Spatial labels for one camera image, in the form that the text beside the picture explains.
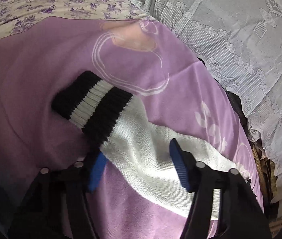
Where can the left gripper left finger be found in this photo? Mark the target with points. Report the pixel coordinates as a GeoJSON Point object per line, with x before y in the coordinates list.
{"type": "Point", "coordinates": [56, 205]}

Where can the dark clothes pile under lace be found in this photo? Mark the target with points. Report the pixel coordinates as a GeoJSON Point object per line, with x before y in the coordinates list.
{"type": "Point", "coordinates": [240, 114]}

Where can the white lace cover cloth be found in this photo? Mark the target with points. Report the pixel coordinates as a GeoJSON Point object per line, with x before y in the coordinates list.
{"type": "Point", "coordinates": [241, 43]}

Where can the white black-striped knit sweater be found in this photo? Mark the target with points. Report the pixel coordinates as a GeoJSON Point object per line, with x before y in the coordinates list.
{"type": "Point", "coordinates": [115, 124]}

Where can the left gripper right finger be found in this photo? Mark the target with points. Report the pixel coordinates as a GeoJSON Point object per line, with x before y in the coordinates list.
{"type": "Point", "coordinates": [240, 215]}

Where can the purple floral bed sheet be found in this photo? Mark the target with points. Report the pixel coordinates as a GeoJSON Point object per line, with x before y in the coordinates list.
{"type": "Point", "coordinates": [17, 16]}

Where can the purple smile print blanket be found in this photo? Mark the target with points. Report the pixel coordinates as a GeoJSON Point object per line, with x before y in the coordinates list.
{"type": "Point", "coordinates": [175, 87]}

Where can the woven bamboo mat edge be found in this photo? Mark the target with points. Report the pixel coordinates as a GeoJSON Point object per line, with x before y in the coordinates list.
{"type": "Point", "coordinates": [265, 169]}

